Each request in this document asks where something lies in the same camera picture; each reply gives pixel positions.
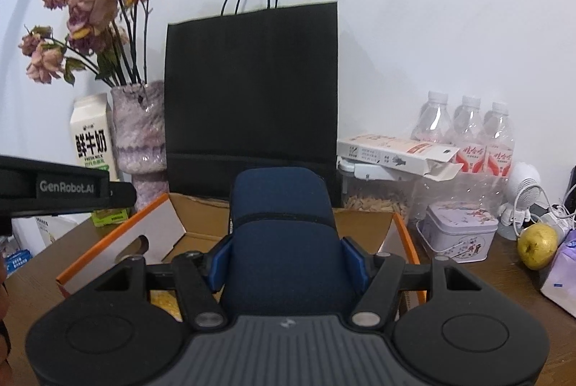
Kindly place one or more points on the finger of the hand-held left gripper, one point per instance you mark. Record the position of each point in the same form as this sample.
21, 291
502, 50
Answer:
122, 195

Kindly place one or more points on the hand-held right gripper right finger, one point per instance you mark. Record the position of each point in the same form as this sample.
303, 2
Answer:
355, 261

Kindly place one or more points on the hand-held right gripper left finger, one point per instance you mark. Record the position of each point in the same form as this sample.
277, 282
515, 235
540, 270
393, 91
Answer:
218, 264

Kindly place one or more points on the red cardboard box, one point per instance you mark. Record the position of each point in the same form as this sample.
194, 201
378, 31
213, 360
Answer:
198, 241

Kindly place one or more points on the yellow white plush toy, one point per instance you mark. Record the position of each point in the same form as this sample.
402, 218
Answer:
164, 303

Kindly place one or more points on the navy zip pouch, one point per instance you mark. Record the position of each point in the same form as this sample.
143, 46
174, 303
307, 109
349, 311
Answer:
288, 242

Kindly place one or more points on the person's left hand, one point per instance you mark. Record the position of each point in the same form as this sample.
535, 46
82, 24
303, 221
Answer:
3, 314

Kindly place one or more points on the white green milk carton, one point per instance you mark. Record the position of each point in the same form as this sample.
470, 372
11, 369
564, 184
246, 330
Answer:
92, 143

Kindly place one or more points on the purple textured vase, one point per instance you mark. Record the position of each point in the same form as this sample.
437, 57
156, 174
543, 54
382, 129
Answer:
139, 134

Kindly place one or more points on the clear lidded food container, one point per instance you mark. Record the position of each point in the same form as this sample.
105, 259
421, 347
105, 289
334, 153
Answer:
373, 198

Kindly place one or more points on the blue printed bag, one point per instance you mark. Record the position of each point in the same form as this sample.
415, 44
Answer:
15, 261

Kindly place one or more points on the printed tin box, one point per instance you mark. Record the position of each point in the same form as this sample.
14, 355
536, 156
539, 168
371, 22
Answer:
456, 233

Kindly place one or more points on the white flat carton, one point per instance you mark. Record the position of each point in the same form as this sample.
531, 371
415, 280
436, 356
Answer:
382, 152

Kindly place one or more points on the clear water bottle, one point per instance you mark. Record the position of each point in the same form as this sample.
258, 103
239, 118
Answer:
467, 129
498, 138
432, 120

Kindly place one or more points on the black paper bag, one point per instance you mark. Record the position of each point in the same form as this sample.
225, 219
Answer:
252, 98

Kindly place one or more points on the green pear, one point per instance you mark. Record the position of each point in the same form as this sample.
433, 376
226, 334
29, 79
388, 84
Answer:
537, 246

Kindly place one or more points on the dried rose bouquet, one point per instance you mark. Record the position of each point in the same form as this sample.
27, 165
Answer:
90, 8

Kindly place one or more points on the white robot desk fan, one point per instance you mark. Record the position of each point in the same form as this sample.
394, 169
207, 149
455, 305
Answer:
522, 183

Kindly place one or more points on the purple tissue pack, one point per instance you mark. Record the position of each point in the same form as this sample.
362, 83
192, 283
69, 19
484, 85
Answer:
562, 273

